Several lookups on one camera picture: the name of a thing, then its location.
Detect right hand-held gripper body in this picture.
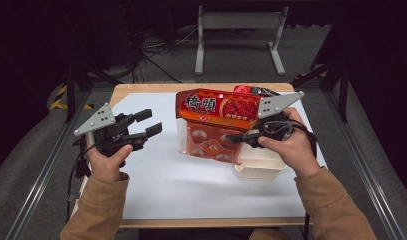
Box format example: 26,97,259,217
248,90,306,148

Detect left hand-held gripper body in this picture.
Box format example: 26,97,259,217
73,102,149,159

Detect white divided food container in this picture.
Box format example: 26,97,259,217
233,141,288,180

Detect large red black packet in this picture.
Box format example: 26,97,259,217
232,84,282,98

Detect orange seasoning packet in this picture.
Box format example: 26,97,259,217
174,87,264,165

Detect person's left hand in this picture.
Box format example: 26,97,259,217
85,137,135,184

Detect person's right hand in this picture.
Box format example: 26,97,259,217
257,106,323,178

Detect wooden table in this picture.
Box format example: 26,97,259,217
70,82,327,230

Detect black tripod stand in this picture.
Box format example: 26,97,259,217
62,49,123,125
292,56,351,123

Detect yellow black floor tape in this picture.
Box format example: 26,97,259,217
48,84,94,111

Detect white table mat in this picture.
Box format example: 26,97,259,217
109,91,328,221

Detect grey metal stand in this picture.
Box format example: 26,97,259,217
194,4,290,77

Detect person's tan clothing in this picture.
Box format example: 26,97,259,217
247,227,292,240

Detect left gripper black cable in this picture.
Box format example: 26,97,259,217
66,133,93,222

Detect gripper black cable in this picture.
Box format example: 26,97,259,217
289,119,319,158
66,133,93,222

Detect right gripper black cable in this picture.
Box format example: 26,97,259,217
289,119,319,158

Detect black floor cables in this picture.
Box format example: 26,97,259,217
123,19,200,85

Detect aluminium floor rail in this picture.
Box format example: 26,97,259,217
4,89,93,240
324,89,407,240

